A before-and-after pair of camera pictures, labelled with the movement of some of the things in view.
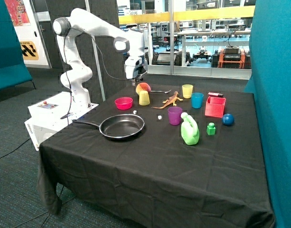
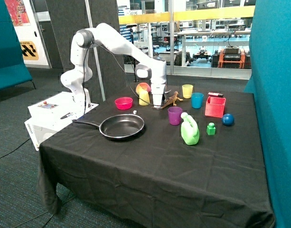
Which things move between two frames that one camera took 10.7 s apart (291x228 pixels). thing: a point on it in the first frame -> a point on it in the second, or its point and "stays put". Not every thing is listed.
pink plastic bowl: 123,103 stays put
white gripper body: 135,66 -> 157,90
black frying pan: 119,127 stays put
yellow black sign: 29,50 stays put
